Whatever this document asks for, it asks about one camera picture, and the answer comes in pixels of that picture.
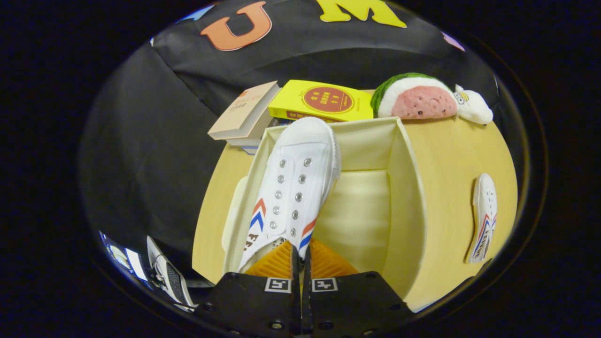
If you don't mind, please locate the yellow book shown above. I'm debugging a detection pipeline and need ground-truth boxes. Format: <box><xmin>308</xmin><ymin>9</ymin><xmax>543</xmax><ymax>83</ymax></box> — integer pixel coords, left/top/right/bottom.
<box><xmin>268</xmin><ymin>79</ymin><xmax>375</xmax><ymax>123</ymax></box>

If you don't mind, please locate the dark blue printed sheet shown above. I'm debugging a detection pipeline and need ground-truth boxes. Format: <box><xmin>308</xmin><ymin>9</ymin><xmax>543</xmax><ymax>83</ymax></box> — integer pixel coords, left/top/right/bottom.
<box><xmin>100</xmin><ymin>231</ymin><xmax>148</xmax><ymax>282</ymax></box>

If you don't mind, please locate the blue book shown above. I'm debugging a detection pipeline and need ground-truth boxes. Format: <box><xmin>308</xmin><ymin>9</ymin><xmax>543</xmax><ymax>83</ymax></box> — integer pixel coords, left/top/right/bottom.
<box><xmin>241</xmin><ymin>117</ymin><xmax>294</xmax><ymax>156</ymax></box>

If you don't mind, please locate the black backdrop cloth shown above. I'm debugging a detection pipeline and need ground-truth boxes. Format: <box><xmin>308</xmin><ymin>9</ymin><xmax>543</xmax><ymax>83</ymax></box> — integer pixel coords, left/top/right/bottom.
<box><xmin>79</xmin><ymin>0</ymin><xmax>501</xmax><ymax>282</ymax></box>

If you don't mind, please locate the beige book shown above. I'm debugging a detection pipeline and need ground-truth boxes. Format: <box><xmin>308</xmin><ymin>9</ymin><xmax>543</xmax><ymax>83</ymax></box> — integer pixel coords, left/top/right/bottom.
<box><xmin>208</xmin><ymin>81</ymin><xmax>281</xmax><ymax>141</ymax></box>

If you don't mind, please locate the person's black white sneaker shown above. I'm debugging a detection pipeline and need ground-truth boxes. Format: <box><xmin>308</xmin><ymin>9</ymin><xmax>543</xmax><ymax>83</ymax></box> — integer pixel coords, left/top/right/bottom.
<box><xmin>146</xmin><ymin>236</ymin><xmax>197</xmax><ymax>313</ymax></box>

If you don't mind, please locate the cream fabric storage box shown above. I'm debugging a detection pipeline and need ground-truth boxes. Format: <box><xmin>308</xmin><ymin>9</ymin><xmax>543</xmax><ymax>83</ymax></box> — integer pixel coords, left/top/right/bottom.
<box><xmin>221</xmin><ymin>116</ymin><xmax>429</xmax><ymax>301</ymax></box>

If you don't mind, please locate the white canvas shoe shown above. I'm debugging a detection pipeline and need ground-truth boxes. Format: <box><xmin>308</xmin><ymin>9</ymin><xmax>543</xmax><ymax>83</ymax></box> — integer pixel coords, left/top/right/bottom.
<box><xmin>237</xmin><ymin>116</ymin><xmax>342</xmax><ymax>273</ymax></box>
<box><xmin>467</xmin><ymin>173</ymin><xmax>498</xmax><ymax>264</ymax></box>

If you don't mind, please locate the white plush toy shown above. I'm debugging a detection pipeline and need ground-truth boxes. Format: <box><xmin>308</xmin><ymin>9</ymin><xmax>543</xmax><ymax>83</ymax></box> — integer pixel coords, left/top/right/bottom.
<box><xmin>453</xmin><ymin>84</ymin><xmax>494</xmax><ymax>125</ymax></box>

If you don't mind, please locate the grey book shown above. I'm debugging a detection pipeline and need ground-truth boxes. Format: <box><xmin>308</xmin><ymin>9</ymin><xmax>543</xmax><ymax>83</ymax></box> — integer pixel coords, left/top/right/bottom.
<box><xmin>225</xmin><ymin>136</ymin><xmax>263</xmax><ymax>147</ymax></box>

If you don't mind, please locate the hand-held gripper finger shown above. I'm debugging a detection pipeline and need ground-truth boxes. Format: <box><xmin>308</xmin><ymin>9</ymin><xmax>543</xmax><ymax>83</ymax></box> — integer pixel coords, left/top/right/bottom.
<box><xmin>301</xmin><ymin>238</ymin><xmax>416</xmax><ymax>337</ymax></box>
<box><xmin>195</xmin><ymin>240</ymin><xmax>302</xmax><ymax>338</ymax></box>

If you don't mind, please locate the watermelon slice plush toy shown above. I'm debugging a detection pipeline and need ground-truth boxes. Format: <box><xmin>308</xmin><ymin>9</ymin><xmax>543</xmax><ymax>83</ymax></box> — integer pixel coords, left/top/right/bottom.
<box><xmin>370</xmin><ymin>72</ymin><xmax>458</xmax><ymax>120</ymax></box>

